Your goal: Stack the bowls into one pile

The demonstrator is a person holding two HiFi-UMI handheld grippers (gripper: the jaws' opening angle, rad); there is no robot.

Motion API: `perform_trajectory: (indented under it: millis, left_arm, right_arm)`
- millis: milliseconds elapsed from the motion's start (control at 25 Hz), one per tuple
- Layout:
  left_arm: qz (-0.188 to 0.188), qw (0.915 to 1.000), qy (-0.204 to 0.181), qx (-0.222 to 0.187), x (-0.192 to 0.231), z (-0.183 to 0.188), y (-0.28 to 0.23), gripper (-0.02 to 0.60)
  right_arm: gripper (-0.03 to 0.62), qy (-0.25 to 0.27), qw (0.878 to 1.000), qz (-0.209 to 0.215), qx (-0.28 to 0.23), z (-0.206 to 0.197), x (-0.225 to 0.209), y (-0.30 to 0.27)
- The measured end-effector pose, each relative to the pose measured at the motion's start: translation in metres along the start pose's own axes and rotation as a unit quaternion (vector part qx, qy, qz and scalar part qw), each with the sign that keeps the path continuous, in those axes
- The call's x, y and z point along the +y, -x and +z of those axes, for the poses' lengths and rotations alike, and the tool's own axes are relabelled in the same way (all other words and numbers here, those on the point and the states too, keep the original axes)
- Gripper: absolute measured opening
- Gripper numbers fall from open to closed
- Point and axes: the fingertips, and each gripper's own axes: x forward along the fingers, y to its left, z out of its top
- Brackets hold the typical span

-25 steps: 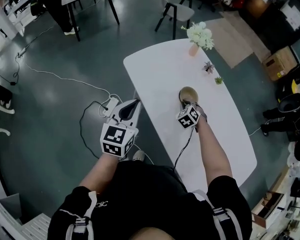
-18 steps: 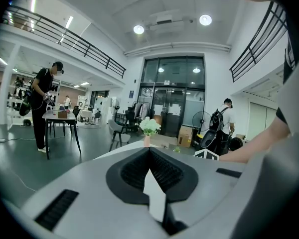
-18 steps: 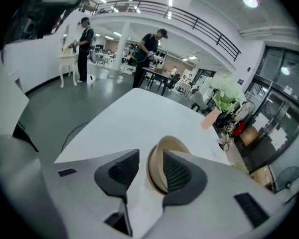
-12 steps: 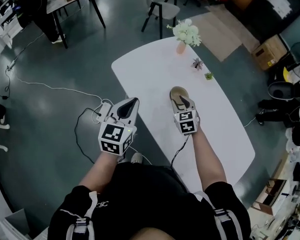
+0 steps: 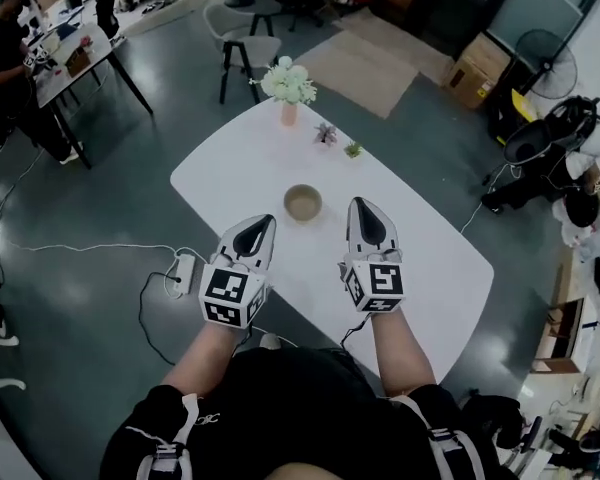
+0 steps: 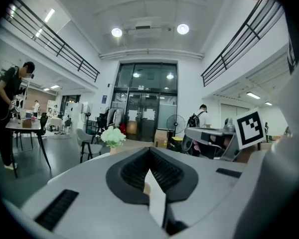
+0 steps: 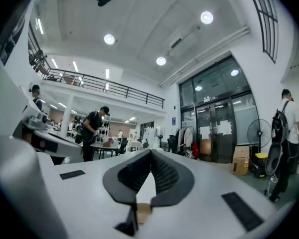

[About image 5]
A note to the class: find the small green potted plant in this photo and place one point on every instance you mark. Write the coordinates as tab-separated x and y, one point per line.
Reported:
353	150

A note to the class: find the person's left forearm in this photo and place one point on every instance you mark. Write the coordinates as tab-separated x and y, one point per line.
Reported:
205	358

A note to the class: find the small wooden box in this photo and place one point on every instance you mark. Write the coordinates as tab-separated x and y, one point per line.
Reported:
78	62

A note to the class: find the person's black shirt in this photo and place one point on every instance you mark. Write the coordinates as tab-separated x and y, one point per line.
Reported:
300	408

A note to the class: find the black standing fan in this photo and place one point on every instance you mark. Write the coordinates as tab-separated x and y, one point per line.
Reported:
547	63

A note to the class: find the beige rug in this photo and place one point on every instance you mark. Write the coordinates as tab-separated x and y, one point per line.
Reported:
410	43
360	73

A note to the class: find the white flower bouquet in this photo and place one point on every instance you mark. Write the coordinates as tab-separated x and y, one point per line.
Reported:
287	83

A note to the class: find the black office chair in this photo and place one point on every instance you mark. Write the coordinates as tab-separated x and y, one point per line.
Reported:
490	418

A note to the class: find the cardboard box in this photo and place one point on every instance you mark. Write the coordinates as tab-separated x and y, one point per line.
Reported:
472	75

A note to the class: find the low wooden cabinet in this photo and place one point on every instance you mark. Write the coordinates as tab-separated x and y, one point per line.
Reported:
550	365

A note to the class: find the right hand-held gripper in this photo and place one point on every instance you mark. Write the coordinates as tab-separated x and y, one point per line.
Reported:
380	283

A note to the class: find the grey chair with black legs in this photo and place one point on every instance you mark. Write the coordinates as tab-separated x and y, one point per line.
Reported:
252	48

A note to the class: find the grey side table black legs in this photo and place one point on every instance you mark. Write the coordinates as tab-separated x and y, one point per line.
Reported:
97	50

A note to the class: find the small purple potted plant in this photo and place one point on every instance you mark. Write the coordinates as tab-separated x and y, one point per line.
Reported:
326	134

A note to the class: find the pink vase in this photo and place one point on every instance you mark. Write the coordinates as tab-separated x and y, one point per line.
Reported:
289	115

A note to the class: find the white power strip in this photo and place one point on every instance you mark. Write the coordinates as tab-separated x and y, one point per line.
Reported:
184	273

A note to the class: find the person's left shoe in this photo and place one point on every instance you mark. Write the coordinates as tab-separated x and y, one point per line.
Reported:
270	340

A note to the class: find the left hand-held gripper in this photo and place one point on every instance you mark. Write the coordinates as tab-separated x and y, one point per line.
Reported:
225	293

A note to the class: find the person's right forearm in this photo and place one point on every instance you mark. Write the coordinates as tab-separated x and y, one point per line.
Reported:
400	358

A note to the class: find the black bin with yellow lid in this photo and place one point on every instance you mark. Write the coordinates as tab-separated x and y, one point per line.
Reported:
522	108

